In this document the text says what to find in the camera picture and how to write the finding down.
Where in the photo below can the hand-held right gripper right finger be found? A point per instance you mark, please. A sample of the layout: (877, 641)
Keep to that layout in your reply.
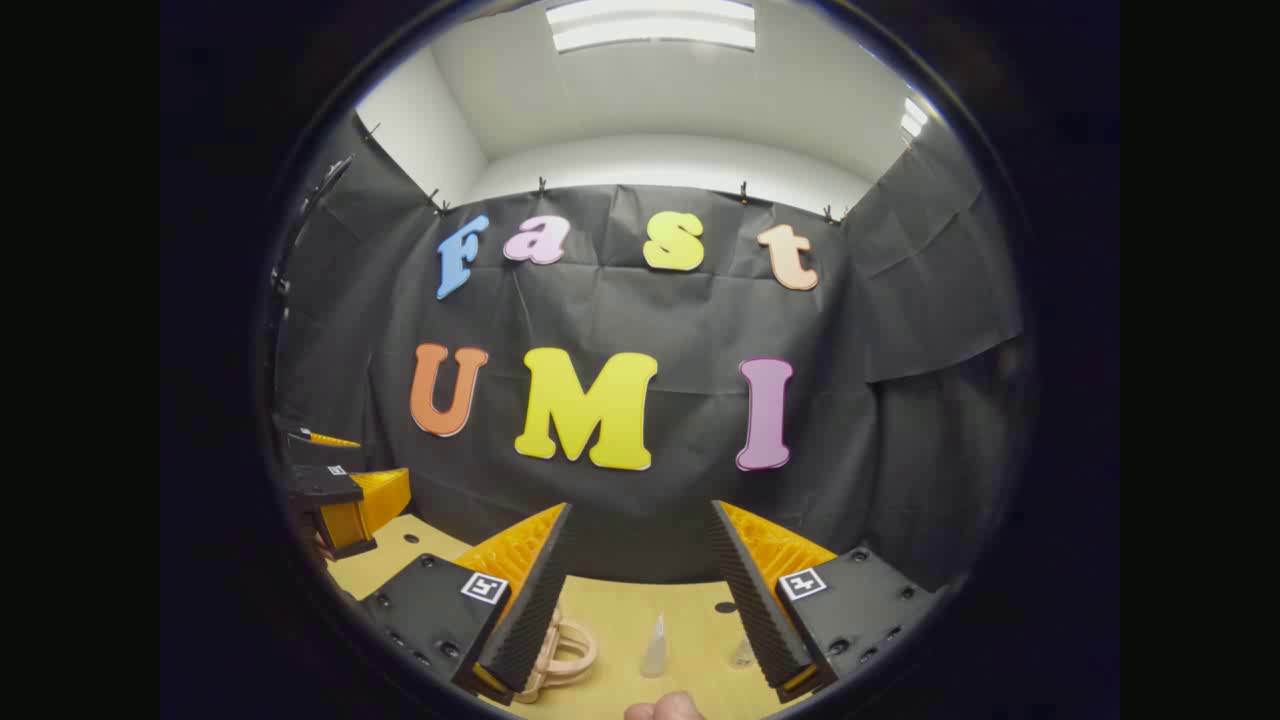
(750, 600)

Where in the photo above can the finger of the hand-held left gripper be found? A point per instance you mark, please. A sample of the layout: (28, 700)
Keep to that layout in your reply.
(365, 505)
(315, 455)

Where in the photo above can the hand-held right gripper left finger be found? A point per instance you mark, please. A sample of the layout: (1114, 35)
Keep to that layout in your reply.
(535, 600)

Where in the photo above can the small pink suitcase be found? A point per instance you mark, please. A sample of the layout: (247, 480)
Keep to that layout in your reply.
(570, 655)

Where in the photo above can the small ceiling light panel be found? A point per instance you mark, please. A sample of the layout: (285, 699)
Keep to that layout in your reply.
(913, 117)

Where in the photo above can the long ceiling light panel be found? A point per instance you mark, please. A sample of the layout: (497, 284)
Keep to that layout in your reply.
(650, 25)

